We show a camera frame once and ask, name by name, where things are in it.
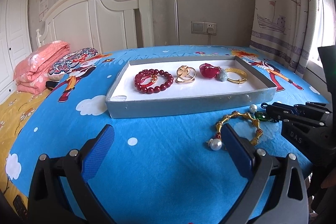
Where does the red woven cord bracelet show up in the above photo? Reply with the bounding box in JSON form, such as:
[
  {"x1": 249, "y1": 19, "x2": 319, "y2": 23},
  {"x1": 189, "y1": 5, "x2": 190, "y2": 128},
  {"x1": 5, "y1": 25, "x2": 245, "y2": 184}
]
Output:
[{"x1": 136, "y1": 70, "x2": 160, "y2": 88}]

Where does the wall socket panel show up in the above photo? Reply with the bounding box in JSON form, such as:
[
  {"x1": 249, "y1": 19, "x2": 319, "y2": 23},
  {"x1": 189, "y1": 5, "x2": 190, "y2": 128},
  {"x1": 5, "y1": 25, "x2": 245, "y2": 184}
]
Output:
[{"x1": 191, "y1": 21, "x2": 217, "y2": 35}]

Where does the white wardrobe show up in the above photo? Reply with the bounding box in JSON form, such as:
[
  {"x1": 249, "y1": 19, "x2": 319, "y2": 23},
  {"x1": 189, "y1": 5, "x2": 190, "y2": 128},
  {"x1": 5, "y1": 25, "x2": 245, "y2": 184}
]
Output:
[{"x1": 0, "y1": 0, "x2": 32, "y2": 102}]

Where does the white plug and cable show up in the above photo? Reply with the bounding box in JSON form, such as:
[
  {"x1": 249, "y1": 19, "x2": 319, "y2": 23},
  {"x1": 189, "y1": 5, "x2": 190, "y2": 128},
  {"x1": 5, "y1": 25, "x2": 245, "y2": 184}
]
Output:
[{"x1": 206, "y1": 27, "x2": 215, "y2": 46}]

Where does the folded pink quilt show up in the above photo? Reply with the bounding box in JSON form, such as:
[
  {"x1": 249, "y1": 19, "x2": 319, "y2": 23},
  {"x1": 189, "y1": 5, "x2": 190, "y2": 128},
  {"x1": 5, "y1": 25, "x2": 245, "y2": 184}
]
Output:
[{"x1": 13, "y1": 40, "x2": 70, "y2": 95}]

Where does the gold bamboo segment bracelet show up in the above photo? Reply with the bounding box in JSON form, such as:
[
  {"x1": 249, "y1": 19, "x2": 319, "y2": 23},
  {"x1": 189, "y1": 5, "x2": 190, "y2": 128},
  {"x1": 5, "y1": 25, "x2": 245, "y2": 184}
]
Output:
[{"x1": 214, "y1": 110, "x2": 264, "y2": 147}]

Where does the grey shallow cardboard tray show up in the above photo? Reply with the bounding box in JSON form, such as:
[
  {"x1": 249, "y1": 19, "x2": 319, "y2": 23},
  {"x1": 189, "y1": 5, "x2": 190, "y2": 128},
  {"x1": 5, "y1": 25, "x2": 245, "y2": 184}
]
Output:
[{"x1": 105, "y1": 55, "x2": 276, "y2": 118}]

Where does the white pearl earring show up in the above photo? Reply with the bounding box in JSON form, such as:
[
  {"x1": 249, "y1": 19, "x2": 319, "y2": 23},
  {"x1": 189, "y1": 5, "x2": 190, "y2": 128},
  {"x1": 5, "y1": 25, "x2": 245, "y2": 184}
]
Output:
[
  {"x1": 249, "y1": 104, "x2": 257, "y2": 113},
  {"x1": 207, "y1": 138, "x2": 223, "y2": 151}
]

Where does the dark red bead bracelet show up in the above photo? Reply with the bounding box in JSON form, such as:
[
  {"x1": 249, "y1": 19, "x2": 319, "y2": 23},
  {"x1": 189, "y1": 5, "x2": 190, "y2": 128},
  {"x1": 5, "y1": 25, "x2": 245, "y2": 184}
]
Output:
[{"x1": 134, "y1": 68, "x2": 175, "y2": 94}]

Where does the thin gold double bangle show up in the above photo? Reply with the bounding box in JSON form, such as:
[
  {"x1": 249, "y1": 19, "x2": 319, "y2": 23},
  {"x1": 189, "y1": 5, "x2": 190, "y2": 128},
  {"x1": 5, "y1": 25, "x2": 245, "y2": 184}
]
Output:
[{"x1": 175, "y1": 65, "x2": 197, "y2": 84}]

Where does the white wooden headboard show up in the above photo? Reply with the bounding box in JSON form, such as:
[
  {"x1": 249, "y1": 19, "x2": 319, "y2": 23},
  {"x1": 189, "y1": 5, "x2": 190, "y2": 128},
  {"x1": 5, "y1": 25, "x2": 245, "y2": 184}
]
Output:
[{"x1": 36, "y1": 0, "x2": 154, "y2": 53}]

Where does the red carved pendant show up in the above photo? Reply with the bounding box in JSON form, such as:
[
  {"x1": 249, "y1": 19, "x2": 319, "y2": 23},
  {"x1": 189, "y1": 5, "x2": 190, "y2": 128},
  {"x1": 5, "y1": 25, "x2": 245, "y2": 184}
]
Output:
[{"x1": 199, "y1": 63, "x2": 221, "y2": 79}]

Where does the green gem black cord pendant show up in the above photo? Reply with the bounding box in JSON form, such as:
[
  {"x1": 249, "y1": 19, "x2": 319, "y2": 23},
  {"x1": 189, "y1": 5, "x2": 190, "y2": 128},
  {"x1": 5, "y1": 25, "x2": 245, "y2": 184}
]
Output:
[{"x1": 254, "y1": 102, "x2": 279, "y2": 123}]

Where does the wide gold cuff bangle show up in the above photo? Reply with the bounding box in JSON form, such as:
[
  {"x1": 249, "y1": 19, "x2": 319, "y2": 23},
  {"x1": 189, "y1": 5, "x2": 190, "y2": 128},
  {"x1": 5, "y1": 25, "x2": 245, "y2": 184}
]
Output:
[{"x1": 224, "y1": 68, "x2": 247, "y2": 84}]

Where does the ship print curtain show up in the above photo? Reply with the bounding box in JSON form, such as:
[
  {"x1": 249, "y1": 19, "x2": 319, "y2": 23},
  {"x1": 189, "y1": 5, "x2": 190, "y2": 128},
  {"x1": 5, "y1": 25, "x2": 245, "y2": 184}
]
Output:
[{"x1": 250, "y1": 0, "x2": 335, "y2": 76}]

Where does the silver metal pole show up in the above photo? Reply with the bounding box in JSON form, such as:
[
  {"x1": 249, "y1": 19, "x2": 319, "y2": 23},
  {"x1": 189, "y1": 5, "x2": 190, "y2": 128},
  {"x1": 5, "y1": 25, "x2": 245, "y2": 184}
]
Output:
[{"x1": 173, "y1": 0, "x2": 180, "y2": 45}]

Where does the pale jade carved pendant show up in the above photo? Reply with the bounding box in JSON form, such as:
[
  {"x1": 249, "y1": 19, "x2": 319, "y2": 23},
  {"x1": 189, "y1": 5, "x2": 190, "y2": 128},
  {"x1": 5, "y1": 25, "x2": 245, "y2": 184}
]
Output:
[{"x1": 216, "y1": 69, "x2": 228, "y2": 82}]

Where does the yellow daisy bed sheet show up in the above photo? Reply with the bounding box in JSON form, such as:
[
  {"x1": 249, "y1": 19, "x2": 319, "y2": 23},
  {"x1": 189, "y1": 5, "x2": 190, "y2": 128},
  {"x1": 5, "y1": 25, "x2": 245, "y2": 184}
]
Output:
[{"x1": 0, "y1": 90, "x2": 50, "y2": 206}]

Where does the blue red patterned pillow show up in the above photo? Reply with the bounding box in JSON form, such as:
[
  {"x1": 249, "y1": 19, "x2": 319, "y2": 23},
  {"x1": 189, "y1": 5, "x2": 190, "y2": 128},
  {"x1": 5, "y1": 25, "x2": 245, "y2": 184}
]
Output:
[{"x1": 48, "y1": 48, "x2": 98, "y2": 81}]

